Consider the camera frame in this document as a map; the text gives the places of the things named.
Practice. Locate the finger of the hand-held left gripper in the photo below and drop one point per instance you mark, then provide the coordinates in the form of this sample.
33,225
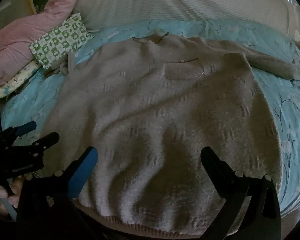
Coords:
48,140
27,127

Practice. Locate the green checkered pillow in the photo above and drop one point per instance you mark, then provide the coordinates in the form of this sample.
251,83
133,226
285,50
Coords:
62,40

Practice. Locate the pink quilt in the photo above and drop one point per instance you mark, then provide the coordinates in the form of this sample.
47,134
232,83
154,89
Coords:
15,37

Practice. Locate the person's left hand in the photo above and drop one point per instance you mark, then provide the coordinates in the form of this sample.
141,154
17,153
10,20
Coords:
5,195

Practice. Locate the cream floral cloth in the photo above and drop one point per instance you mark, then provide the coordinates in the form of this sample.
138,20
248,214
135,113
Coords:
20,78

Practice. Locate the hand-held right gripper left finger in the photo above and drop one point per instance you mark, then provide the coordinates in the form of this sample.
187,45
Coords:
84,170

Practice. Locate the grey ribbed pillow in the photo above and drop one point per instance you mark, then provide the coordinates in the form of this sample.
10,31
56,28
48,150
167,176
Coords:
177,2

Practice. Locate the blue floral bedsheet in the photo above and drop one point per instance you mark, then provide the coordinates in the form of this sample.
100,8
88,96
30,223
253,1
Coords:
290,102

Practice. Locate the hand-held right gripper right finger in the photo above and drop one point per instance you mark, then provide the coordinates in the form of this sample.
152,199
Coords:
213,165

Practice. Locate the beige knitted sweater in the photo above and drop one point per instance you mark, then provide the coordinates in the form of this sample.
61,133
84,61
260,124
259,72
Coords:
152,105

